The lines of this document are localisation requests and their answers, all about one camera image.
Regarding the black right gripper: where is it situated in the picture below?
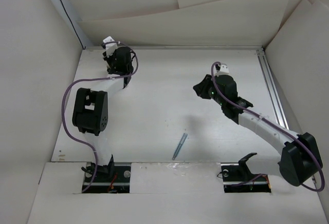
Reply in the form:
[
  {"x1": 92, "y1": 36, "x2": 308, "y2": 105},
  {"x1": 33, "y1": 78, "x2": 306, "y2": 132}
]
[{"x1": 193, "y1": 74, "x2": 226, "y2": 106}]

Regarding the blue grey pen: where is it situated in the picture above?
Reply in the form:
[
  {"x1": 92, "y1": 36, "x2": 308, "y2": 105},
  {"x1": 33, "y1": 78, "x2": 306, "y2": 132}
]
[{"x1": 172, "y1": 133, "x2": 188, "y2": 160}]

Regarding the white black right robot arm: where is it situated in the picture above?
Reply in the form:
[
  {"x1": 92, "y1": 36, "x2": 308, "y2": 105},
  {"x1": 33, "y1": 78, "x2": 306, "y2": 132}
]
[{"x1": 193, "y1": 74, "x2": 325, "y2": 186}]

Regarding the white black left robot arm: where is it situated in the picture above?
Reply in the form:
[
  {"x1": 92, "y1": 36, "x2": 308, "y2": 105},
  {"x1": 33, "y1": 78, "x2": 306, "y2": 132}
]
[{"x1": 72, "y1": 46, "x2": 134, "y2": 181}]

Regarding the white divided organizer container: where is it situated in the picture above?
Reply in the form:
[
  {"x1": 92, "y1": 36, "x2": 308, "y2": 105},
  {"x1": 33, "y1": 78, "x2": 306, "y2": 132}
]
[{"x1": 107, "y1": 62, "x2": 133, "y2": 88}]

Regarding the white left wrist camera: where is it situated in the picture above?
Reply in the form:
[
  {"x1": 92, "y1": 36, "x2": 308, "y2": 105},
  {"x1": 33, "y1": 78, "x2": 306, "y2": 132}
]
[{"x1": 101, "y1": 36, "x2": 120, "y2": 58}]

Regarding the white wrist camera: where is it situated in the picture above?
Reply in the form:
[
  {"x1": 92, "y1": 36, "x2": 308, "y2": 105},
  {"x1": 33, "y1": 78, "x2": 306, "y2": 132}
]
[
  {"x1": 215, "y1": 64, "x2": 230, "y2": 76},
  {"x1": 101, "y1": 36, "x2": 120, "y2": 58}
]

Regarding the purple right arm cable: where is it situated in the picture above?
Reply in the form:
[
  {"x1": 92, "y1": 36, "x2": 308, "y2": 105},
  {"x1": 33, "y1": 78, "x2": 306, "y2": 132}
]
[{"x1": 210, "y1": 61, "x2": 324, "y2": 192}]

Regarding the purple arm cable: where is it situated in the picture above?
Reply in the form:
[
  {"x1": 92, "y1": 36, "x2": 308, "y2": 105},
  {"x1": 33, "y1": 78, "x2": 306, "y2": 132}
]
[
  {"x1": 210, "y1": 61, "x2": 324, "y2": 192},
  {"x1": 62, "y1": 40, "x2": 140, "y2": 193}
]

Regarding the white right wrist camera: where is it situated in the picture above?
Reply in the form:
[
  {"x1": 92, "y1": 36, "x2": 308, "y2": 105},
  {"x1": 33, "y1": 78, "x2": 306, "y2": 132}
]
[{"x1": 215, "y1": 64, "x2": 230, "y2": 76}]

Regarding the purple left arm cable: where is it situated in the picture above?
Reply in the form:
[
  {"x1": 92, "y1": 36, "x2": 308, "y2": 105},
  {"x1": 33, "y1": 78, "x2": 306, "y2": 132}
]
[{"x1": 62, "y1": 40, "x2": 140, "y2": 193}]

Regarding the aluminium rail right side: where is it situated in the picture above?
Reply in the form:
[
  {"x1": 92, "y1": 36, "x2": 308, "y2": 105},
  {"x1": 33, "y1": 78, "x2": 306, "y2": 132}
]
[{"x1": 256, "y1": 47, "x2": 289, "y2": 129}]

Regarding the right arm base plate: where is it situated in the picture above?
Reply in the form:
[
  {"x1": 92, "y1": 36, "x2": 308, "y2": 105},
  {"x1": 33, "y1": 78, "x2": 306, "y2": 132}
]
[{"x1": 217, "y1": 163, "x2": 271, "y2": 193}]

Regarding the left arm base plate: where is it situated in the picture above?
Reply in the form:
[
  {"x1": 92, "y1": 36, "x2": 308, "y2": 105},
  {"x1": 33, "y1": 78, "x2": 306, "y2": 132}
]
[{"x1": 82, "y1": 163, "x2": 131, "y2": 194}]

